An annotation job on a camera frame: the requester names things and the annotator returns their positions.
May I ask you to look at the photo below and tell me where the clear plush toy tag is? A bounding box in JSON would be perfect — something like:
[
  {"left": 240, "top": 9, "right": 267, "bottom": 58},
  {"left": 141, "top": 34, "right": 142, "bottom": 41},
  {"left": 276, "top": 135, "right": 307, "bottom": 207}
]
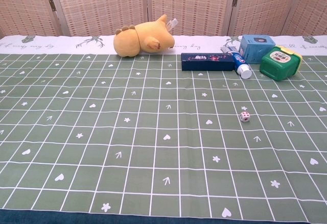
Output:
[{"left": 166, "top": 18, "right": 179, "bottom": 32}]

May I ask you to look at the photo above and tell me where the yellow plush toy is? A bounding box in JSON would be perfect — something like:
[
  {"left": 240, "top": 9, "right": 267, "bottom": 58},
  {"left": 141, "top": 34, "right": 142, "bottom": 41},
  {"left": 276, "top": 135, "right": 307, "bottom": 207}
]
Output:
[{"left": 113, "top": 14, "right": 176, "bottom": 57}]

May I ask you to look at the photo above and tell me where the dark teal table cover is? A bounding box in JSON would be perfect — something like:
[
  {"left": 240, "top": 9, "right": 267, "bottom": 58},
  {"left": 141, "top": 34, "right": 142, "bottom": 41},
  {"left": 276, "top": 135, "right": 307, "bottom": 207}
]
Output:
[{"left": 0, "top": 209, "right": 327, "bottom": 224}]

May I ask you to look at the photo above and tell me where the light blue cardboard box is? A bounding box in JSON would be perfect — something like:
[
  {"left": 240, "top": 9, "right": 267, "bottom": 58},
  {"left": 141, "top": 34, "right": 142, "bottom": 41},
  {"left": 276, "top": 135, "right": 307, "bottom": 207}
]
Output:
[{"left": 238, "top": 34, "right": 275, "bottom": 65}]

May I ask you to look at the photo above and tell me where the blue white toothpaste tube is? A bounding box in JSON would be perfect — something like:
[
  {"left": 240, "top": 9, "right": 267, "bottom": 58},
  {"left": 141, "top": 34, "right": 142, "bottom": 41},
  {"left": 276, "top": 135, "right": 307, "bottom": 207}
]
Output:
[{"left": 220, "top": 46, "right": 253, "bottom": 80}]

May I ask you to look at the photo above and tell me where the woven folding screen panel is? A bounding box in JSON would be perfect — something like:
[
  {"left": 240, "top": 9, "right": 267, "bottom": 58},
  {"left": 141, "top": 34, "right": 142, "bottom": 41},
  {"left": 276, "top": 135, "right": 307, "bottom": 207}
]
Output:
[
  {"left": 0, "top": 0, "right": 60, "bottom": 37},
  {"left": 226, "top": 0, "right": 305, "bottom": 36},
  {"left": 50, "top": 0, "right": 150, "bottom": 37},
  {"left": 146, "top": 0, "right": 239, "bottom": 37},
  {"left": 281, "top": 0, "right": 327, "bottom": 36}
]

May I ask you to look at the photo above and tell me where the green container yellow lid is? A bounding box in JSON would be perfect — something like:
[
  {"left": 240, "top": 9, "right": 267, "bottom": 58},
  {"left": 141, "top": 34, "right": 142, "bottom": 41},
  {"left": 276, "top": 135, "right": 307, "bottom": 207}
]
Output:
[{"left": 259, "top": 44, "right": 303, "bottom": 82}]

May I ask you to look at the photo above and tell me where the dark blue long box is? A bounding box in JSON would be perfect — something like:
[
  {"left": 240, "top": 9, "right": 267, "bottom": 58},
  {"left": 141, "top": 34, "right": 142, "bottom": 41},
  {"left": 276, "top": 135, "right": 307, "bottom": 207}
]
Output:
[{"left": 180, "top": 52, "right": 236, "bottom": 72}]

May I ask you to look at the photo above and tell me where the green grid tablecloth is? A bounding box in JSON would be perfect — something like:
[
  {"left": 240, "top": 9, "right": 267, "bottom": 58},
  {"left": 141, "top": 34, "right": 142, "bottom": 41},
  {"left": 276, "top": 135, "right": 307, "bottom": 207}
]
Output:
[{"left": 0, "top": 34, "right": 327, "bottom": 222}]

